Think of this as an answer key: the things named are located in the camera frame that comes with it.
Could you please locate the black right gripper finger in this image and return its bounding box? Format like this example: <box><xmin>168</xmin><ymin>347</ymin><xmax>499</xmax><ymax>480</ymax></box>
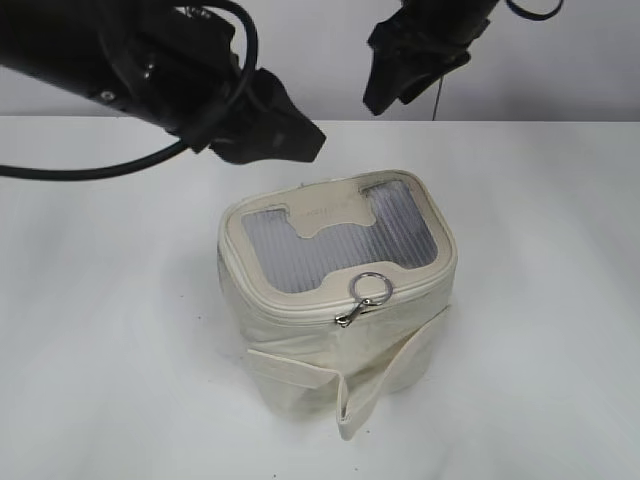
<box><xmin>363</xmin><ymin>47</ymin><xmax>431</xmax><ymax>116</ymax></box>
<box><xmin>399</xmin><ymin>51</ymin><xmax>471</xmax><ymax>105</ymax></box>

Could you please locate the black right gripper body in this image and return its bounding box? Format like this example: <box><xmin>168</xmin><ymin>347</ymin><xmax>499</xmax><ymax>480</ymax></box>
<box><xmin>368</xmin><ymin>0</ymin><xmax>490</xmax><ymax>56</ymax></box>

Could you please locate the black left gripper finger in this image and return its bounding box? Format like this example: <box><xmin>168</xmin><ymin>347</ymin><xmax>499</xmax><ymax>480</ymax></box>
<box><xmin>209</xmin><ymin>69</ymin><xmax>326</xmax><ymax>165</ymax></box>

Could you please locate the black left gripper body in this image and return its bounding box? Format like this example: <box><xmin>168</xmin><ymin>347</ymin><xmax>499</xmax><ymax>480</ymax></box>
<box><xmin>107</xmin><ymin>14</ymin><xmax>260</xmax><ymax>152</ymax></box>

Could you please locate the cream zippered lunch bag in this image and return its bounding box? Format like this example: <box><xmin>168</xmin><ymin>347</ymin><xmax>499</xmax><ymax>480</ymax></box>
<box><xmin>217</xmin><ymin>170</ymin><xmax>458</xmax><ymax>440</ymax></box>

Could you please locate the silver zipper pull with ring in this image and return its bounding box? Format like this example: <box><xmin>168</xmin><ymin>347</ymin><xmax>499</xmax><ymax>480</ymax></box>
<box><xmin>334</xmin><ymin>271</ymin><xmax>394</xmax><ymax>328</ymax></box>

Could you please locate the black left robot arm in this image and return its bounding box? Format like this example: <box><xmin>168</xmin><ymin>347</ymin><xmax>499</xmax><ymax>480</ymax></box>
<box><xmin>1</xmin><ymin>1</ymin><xmax>326</xmax><ymax>165</ymax></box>

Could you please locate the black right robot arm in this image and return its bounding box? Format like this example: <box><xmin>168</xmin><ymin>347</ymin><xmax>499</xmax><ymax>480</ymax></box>
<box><xmin>363</xmin><ymin>0</ymin><xmax>497</xmax><ymax>116</ymax></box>

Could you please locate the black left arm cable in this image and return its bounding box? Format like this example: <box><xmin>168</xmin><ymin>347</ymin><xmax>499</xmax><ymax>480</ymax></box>
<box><xmin>0</xmin><ymin>0</ymin><xmax>261</xmax><ymax>182</ymax></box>

